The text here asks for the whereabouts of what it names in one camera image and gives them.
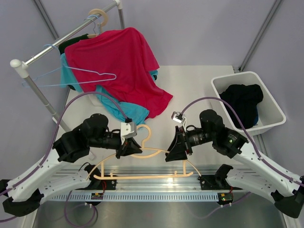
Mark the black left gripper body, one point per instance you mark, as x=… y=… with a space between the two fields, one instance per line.
x=118 y=151

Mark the aluminium mounting rail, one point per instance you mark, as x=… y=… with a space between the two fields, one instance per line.
x=134 y=187

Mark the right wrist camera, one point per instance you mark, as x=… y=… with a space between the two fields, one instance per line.
x=179 y=118

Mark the black t shirt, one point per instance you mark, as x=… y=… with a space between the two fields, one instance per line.
x=243 y=99

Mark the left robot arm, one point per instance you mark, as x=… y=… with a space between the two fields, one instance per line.
x=34 y=187

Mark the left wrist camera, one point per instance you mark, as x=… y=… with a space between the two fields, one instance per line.
x=127 y=130

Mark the wooden hanger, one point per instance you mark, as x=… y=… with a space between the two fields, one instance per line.
x=142 y=166
x=102 y=17

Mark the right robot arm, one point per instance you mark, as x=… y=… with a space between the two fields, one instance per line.
x=270 y=181

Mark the rear blue wire hanger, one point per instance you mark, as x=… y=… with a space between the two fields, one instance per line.
x=93 y=18

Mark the light blue wire hanger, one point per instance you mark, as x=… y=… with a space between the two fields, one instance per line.
x=68 y=77

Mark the blue t shirt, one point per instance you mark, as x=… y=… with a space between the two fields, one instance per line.
x=256 y=117

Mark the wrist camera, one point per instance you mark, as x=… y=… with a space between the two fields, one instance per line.
x=127 y=130
x=179 y=118

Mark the turquoise t shirt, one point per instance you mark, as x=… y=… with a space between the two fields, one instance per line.
x=136 y=112

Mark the metal clothes rack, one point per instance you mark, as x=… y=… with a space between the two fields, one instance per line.
x=33 y=23

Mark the pink t shirt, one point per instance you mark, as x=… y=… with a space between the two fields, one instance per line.
x=120 y=61

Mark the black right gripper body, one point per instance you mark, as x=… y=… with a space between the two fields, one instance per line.
x=187 y=143

